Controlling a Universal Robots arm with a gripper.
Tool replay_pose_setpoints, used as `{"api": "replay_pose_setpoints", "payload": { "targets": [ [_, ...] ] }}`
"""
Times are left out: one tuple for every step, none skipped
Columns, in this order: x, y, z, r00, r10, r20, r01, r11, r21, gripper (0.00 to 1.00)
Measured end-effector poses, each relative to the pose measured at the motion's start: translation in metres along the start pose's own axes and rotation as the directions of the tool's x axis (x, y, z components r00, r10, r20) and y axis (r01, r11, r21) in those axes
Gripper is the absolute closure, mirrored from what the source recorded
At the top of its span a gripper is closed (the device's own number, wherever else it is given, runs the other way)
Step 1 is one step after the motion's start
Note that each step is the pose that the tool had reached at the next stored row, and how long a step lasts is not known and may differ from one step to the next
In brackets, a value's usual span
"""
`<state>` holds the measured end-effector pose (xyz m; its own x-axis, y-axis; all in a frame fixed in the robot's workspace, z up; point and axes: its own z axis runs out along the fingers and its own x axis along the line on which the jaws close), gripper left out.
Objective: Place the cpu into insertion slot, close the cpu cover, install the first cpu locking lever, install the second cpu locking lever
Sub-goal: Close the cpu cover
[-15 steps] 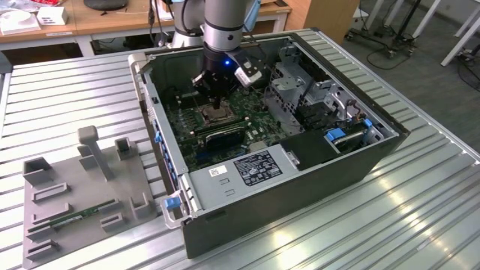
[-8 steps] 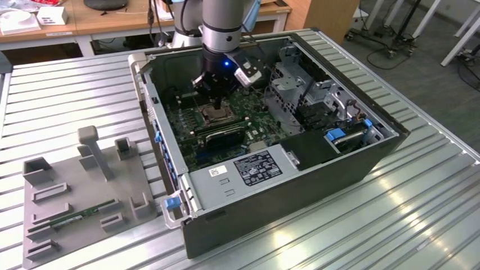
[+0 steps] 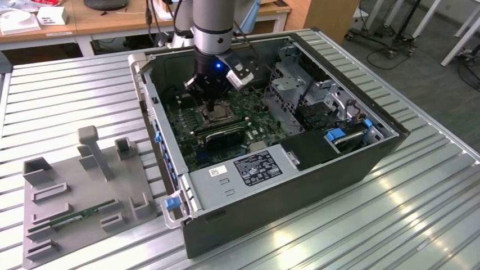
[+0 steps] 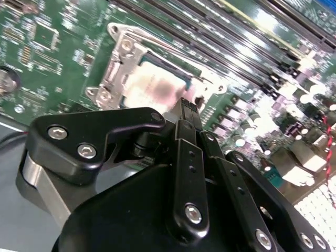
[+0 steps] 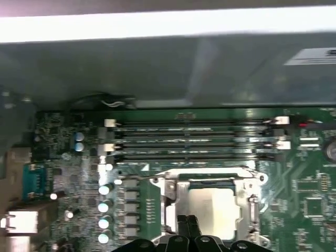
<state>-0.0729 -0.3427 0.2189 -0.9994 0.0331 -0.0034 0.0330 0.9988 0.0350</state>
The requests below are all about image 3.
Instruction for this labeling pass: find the white printed box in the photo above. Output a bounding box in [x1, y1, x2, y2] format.
[36, 7, 69, 26]

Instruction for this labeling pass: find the silver disk bay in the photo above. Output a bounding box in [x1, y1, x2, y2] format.
[303, 79, 348, 107]

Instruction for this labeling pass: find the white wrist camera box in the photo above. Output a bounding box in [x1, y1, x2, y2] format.
[224, 55, 256, 91]

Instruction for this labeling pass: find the green motherboard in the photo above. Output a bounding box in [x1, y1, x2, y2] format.
[164, 85, 303, 171]

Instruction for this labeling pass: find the grey power supply unit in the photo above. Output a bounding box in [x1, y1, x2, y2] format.
[185, 145, 301, 211]

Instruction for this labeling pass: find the silver CPU plate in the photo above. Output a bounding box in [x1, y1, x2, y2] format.
[209, 110, 232, 122]

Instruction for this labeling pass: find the wooden cabinet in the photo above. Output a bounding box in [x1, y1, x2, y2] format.
[305, 0, 360, 46]

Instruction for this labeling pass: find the grey parts rack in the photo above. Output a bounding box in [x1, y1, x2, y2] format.
[21, 125, 161, 269]

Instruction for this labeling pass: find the pale blue teach pendant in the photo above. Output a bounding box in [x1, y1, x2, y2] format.
[236, 0, 263, 34]

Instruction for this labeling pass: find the black plastic fan shroud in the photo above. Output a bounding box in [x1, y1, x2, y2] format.
[203, 127, 248, 152]

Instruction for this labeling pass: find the white table frame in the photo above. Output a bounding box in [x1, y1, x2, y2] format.
[359, 0, 443, 39]
[440, 0, 480, 67]

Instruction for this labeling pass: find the black open PC case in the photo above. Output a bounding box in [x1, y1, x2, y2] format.
[127, 27, 409, 259]

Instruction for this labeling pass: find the perforated metal drive cage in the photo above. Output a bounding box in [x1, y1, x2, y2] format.
[267, 61, 315, 134]

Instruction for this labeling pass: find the blue case latch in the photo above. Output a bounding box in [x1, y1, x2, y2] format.
[164, 197, 181, 212]

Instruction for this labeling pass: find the metal CPU socket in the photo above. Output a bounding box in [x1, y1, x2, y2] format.
[197, 102, 243, 128]

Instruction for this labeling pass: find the blue disk carrier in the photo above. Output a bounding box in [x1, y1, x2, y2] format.
[323, 126, 368, 155]

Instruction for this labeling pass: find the metal socket cover frame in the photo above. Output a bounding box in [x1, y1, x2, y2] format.
[200, 106, 241, 127]

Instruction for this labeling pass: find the black wheeled stand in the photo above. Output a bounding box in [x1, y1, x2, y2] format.
[344, 0, 421, 59]

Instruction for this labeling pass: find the black plastic cover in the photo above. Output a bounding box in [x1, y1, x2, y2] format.
[280, 131, 341, 172]

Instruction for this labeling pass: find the green RAM stick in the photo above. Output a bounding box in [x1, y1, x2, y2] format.
[47, 199, 116, 229]

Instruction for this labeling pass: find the black round object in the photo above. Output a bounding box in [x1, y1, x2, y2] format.
[83, 0, 128, 11]

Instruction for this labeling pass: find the black hanging cable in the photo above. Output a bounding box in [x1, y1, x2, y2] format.
[145, 0, 169, 46]

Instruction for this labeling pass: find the white flat box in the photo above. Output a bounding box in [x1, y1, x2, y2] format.
[0, 10, 41, 36]

